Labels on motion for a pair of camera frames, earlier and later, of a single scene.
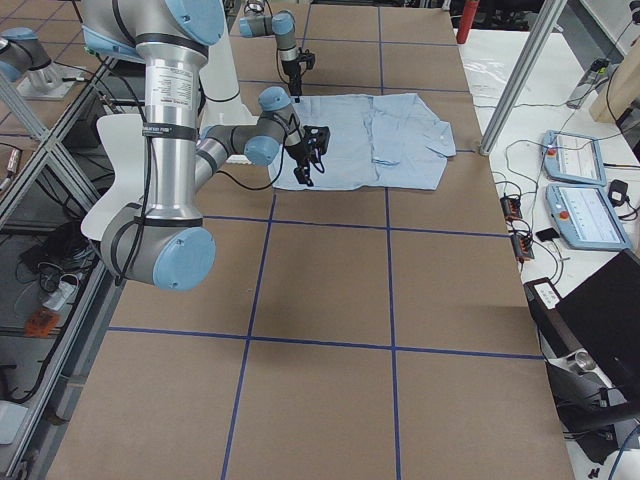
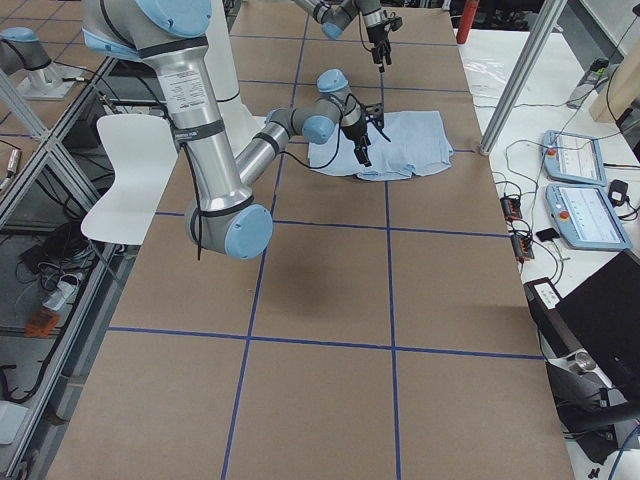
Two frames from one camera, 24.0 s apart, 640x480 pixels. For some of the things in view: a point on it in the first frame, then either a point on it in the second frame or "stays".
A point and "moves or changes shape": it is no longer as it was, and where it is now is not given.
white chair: (124, 137) stays
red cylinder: (469, 14) stays
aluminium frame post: (522, 73) stays
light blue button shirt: (378, 141) moves or changes shape
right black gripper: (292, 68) to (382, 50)
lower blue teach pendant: (585, 218) stays
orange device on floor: (41, 323) stays
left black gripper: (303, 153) to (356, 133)
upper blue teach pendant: (573, 158) stays
